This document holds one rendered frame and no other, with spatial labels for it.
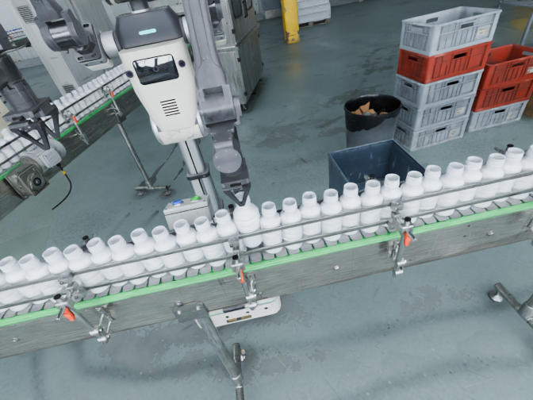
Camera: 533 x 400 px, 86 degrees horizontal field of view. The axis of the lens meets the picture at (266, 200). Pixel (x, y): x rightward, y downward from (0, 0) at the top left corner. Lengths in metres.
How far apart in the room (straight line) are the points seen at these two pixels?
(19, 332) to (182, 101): 0.91
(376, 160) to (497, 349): 1.14
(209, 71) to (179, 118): 0.64
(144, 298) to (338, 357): 1.15
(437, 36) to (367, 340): 2.27
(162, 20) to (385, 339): 1.81
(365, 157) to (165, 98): 0.92
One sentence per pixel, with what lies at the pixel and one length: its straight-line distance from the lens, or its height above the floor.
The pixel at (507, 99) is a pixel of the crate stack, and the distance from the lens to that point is 3.84.
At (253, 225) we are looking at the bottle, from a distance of 0.77.
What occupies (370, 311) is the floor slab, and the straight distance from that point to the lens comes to 1.92.
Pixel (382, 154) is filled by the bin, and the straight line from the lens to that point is 1.50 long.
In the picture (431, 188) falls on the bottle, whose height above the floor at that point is 1.12.
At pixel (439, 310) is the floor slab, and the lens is 2.02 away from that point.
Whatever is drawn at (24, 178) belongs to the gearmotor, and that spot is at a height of 0.97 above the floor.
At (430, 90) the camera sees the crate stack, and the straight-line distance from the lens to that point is 3.04.
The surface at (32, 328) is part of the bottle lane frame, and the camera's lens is 1.16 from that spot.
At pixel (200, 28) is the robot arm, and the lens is 0.65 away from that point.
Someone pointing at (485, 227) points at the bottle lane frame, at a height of 0.94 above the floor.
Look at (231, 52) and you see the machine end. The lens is 4.29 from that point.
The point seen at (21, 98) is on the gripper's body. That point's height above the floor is 1.51.
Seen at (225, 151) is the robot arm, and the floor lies 1.39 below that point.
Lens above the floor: 1.66
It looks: 39 degrees down
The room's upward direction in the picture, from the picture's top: 11 degrees counter-clockwise
